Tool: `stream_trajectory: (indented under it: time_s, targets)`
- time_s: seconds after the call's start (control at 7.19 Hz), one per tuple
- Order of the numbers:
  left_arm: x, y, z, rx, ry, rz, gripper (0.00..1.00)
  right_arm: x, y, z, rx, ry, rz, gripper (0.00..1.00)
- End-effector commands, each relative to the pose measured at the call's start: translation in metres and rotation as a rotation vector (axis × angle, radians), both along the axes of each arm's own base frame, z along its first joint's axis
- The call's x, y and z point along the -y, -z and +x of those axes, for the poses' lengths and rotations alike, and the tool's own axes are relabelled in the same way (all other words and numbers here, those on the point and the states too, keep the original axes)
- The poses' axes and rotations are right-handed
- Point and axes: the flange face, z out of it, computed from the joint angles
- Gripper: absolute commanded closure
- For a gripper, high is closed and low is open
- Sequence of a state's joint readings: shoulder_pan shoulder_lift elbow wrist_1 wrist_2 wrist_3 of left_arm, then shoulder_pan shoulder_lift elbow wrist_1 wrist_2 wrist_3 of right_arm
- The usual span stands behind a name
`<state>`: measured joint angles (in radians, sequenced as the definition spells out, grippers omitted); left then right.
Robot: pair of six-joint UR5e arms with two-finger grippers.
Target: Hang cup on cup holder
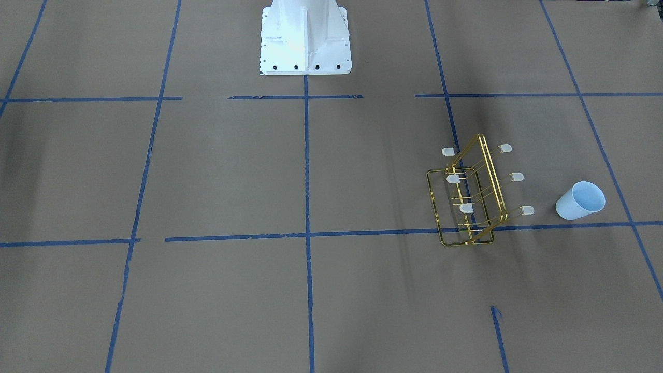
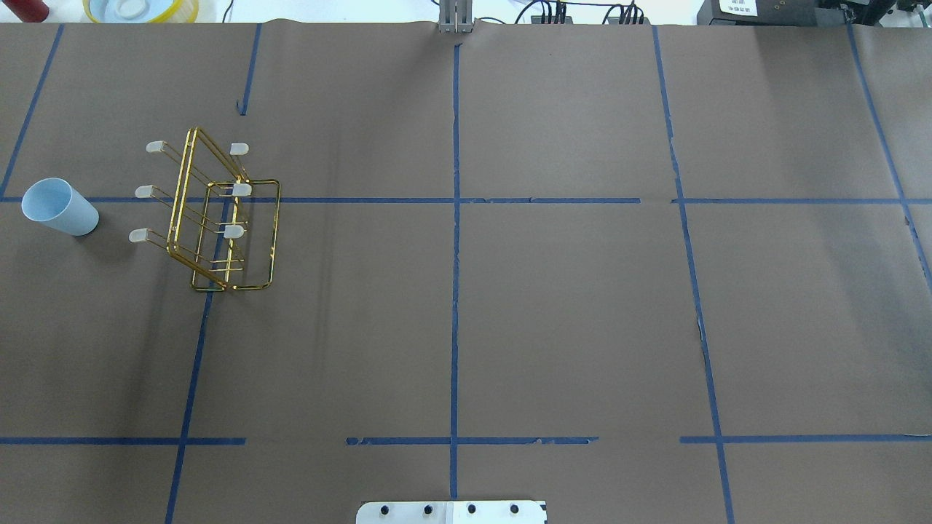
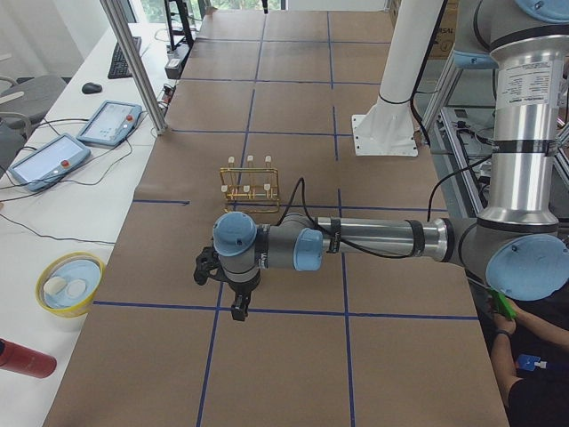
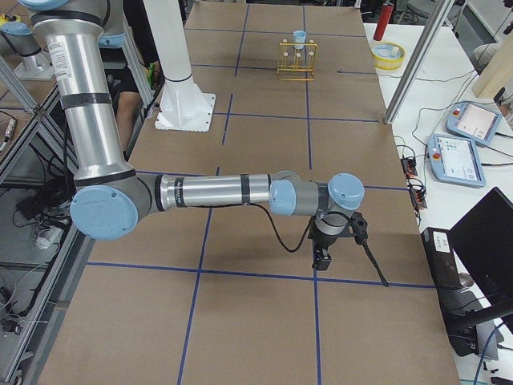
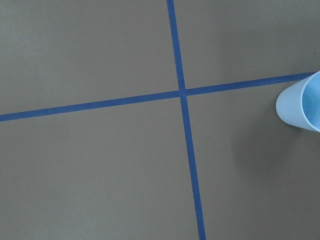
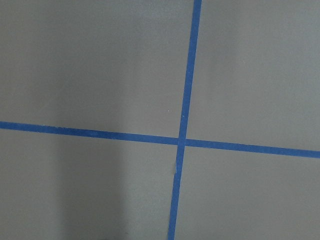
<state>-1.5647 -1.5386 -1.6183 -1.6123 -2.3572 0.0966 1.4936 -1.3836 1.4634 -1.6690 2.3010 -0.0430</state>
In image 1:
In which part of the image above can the light blue plastic cup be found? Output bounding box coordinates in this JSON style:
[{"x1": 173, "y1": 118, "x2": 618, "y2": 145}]
[{"x1": 555, "y1": 180, "x2": 606, "y2": 221}]

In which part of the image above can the gold wire cup holder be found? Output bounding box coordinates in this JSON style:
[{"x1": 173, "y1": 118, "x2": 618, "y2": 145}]
[{"x1": 426, "y1": 134, "x2": 535, "y2": 248}]

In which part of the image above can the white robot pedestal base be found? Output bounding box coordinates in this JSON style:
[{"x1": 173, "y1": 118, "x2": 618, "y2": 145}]
[{"x1": 259, "y1": 1, "x2": 353, "y2": 76}]

